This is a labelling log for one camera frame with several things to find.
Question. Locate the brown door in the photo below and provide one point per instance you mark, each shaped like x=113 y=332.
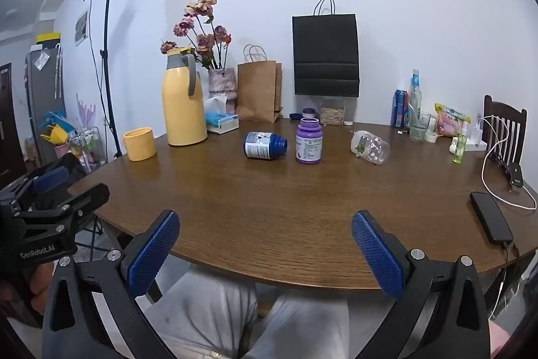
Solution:
x=10 y=123

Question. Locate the clear plastic bottle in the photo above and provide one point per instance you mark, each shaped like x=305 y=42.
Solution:
x=372 y=148

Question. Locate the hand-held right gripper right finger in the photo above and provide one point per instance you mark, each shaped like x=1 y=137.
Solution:
x=376 y=254

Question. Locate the white power strip with charger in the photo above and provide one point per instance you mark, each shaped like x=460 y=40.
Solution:
x=477 y=138

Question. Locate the black power bank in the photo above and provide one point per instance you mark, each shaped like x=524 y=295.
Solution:
x=515 y=174

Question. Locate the yellow box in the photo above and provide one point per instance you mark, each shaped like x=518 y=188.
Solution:
x=48 y=38

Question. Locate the purple pill bottle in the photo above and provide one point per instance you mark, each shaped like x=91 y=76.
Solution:
x=309 y=144

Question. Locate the brown paper bag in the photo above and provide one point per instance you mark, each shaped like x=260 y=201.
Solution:
x=258 y=90

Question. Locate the person's left hand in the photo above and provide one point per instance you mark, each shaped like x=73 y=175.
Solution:
x=41 y=279

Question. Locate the yellow cup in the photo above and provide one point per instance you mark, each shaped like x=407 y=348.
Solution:
x=139 y=144

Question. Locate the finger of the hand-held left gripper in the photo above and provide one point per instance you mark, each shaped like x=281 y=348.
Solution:
x=86 y=199
x=50 y=179

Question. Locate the pink snack packet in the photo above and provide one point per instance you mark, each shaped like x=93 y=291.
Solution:
x=449 y=122

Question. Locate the clear container of oats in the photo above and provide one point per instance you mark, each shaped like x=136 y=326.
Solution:
x=333 y=113

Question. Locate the dark wooden chair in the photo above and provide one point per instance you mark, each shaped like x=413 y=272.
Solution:
x=506 y=115

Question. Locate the yellow thermos jug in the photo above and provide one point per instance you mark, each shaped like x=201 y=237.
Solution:
x=185 y=111

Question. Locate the blue tissue box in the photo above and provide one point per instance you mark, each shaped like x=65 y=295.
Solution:
x=223 y=123

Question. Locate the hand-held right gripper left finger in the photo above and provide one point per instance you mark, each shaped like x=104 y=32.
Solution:
x=153 y=254

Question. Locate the small dark-lidded jar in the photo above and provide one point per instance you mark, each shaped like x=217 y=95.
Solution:
x=309 y=113

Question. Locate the black paper bag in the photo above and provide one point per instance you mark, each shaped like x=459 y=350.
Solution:
x=325 y=56

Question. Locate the green spray bottle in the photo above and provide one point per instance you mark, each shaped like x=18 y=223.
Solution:
x=459 y=146

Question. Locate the pink patterned vase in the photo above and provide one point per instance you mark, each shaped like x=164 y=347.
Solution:
x=221 y=83

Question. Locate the blue drink can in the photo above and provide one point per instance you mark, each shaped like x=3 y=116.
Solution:
x=398 y=108

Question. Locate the clear glass bottle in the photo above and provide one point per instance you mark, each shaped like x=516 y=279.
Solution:
x=415 y=94

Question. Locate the black smartphone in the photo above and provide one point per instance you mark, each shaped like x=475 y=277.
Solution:
x=491 y=218

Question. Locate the blue pill bottle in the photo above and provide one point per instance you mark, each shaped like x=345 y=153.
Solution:
x=262 y=145

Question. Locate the dried pink flowers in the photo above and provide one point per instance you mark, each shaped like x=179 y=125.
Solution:
x=201 y=39

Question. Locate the grey refrigerator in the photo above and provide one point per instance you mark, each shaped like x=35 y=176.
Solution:
x=44 y=94

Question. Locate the wall poster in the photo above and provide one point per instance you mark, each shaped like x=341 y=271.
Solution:
x=81 y=27

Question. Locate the person's grey pants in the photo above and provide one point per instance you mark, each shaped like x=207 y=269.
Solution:
x=197 y=312

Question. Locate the clear drinking glass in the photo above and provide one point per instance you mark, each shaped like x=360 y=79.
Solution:
x=419 y=130

